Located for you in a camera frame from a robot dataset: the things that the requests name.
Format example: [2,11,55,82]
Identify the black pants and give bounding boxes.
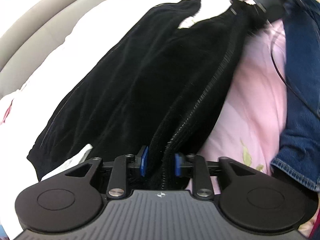
[27,0,266,190]

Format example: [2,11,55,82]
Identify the blue denim jacket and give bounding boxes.
[271,0,319,192]

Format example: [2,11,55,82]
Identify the grey padded headboard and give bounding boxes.
[1,0,105,97]

